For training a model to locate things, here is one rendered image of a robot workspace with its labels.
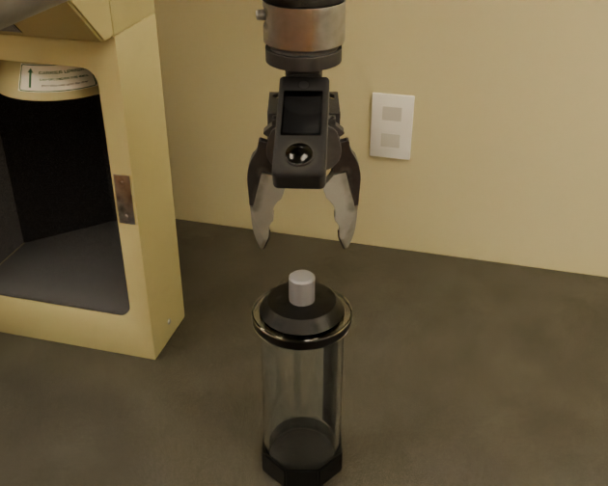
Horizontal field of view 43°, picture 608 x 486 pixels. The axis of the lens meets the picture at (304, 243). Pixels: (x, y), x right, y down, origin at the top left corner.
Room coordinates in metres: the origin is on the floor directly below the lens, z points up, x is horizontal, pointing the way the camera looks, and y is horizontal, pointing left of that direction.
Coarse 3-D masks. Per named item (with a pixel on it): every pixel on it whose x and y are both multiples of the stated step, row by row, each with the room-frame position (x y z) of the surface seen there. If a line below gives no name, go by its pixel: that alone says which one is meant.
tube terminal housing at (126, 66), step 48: (144, 0) 0.95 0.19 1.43; (0, 48) 0.91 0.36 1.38; (48, 48) 0.89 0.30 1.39; (96, 48) 0.88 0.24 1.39; (144, 48) 0.94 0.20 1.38; (144, 96) 0.92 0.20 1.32; (144, 144) 0.91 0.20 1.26; (144, 192) 0.90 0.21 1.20; (144, 240) 0.88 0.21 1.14; (144, 288) 0.87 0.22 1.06; (48, 336) 0.91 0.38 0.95; (96, 336) 0.89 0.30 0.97; (144, 336) 0.87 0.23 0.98
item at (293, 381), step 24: (288, 336) 0.64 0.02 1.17; (312, 336) 0.64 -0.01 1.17; (264, 360) 0.66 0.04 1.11; (288, 360) 0.64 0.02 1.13; (312, 360) 0.64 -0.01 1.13; (336, 360) 0.65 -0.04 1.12; (264, 384) 0.66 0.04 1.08; (288, 384) 0.64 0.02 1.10; (312, 384) 0.64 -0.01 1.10; (336, 384) 0.66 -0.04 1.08; (264, 408) 0.66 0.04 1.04; (288, 408) 0.64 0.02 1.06; (312, 408) 0.64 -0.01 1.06; (336, 408) 0.66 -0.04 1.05; (264, 432) 0.67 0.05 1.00; (288, 432) 0.64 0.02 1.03; (312, 432) 0.64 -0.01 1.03; (336, 432) 0.66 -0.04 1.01; (288, 456) 0.64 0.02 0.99; (312, 456) 0.64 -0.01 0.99
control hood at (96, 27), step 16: (80, 0) 0.81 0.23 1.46; (96, 0) 0.84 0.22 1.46; (32, 16) 0.83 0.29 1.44; (48, 16) 0.82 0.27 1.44; (64, 16) 0.82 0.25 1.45; (80, 16) 0.81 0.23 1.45; (96, 16) 0.84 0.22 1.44; (0, 32) 0.88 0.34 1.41; (16, 32) 0.87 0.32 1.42; (32, 32) 0.86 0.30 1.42; (48, 32) 0.85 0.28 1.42; (64, 32) 0.84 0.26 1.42; (80, 32) 0.84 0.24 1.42; (96, 32) 0.84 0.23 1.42; (112, 32) 0.87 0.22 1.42
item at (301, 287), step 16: (304, 272) 0.69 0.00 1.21; (288, 288) 0.70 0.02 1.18; (304, 288) 0.67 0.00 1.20; (320, 288) 0.70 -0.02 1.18; (272, 304) 0.67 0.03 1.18; (288, 304) 0.67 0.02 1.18; (304, 304) 0.67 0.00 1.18; (320, 304) 0.67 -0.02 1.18; (336, 304) 0.67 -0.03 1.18; (272, 320) 0.65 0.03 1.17; (288, 320) 0.65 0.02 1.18; (304, 320) 0.64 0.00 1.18; (320, 320) 0.65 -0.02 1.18; (336, 320) 0.66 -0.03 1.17
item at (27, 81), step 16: (0, 64) 0.96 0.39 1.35; (16, 64) 0.94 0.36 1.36; (32, 64) 0.93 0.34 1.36; (0, 80) 0.95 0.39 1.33; (16, 80) 0.93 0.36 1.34; (32, 80) 0.92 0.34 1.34; (48, 80) 0.92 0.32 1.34; (64, 80) 0.93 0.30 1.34; (80, 80) 0.94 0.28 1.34; (96, 80) 0.95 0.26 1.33; (16, 96) 0.92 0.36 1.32; (32, 96) 0.92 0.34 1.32; (48, 96) 0.92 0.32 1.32; (64, 96) 0.92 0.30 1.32; (80, 96) 0.93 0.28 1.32
